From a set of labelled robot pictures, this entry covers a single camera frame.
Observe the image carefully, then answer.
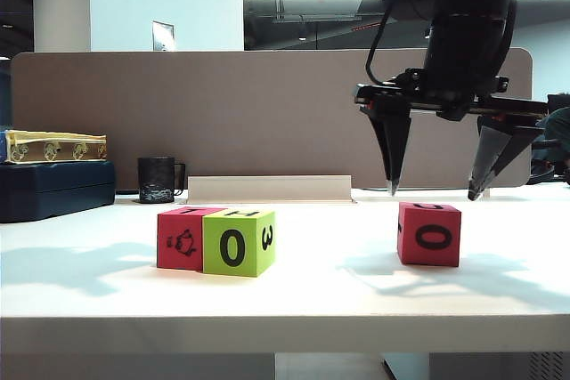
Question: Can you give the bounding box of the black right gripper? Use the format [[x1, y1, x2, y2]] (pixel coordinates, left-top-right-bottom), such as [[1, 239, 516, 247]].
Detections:
[[354, 69, 549, 202]]

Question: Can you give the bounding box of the red foam block with U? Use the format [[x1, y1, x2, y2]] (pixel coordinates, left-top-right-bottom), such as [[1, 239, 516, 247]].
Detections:
[[395, 200, 462, 268]]

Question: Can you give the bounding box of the lime green foam block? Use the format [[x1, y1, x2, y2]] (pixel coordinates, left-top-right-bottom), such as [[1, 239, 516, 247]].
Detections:
[[202, 208, 276, 279]]

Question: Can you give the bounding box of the red foam block with T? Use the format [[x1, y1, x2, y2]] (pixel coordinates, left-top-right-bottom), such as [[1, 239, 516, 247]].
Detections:
[[156, 206, 224, 272]]

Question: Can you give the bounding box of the black office chair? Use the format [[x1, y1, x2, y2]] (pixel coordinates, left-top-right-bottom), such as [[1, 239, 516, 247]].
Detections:
[[529, 139, 570, 186]]

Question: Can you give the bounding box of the person with glasses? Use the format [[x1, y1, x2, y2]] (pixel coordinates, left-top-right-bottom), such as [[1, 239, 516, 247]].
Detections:
[[536, 106, 570, 166]]

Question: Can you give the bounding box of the white pillar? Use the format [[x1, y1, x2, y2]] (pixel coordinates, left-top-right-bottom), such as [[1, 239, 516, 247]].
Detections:
[[31, 0, 93, 53]]

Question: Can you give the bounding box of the brown desk divider panel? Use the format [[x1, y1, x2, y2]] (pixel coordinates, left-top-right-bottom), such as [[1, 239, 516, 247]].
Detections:
[[11, 47, 533, 190]]

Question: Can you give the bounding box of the black mug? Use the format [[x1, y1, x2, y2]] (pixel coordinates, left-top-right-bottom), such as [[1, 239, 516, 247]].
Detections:
[[136, 156, 187, 205]]

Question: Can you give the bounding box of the grey under-desk cabinet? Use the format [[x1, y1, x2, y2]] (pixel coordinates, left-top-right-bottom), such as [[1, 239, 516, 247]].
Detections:
[[381, 352, 431, 380]]

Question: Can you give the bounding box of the perforated grey panel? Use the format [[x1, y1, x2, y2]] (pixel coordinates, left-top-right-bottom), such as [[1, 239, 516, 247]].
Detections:
[[527, 351, 569, 380]]

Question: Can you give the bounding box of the dark blue plastic case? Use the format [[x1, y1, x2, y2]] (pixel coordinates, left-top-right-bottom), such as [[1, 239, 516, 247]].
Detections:
[[0, 160, 116, 224]]

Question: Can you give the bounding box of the grey wall plate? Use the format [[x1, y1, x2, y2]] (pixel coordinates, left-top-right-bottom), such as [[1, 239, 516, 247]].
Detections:
[[151, 20, 175, 53]]

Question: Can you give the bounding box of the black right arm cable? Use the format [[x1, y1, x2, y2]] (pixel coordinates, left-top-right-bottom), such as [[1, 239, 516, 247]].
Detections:
[[364, 0, 424, 86]]

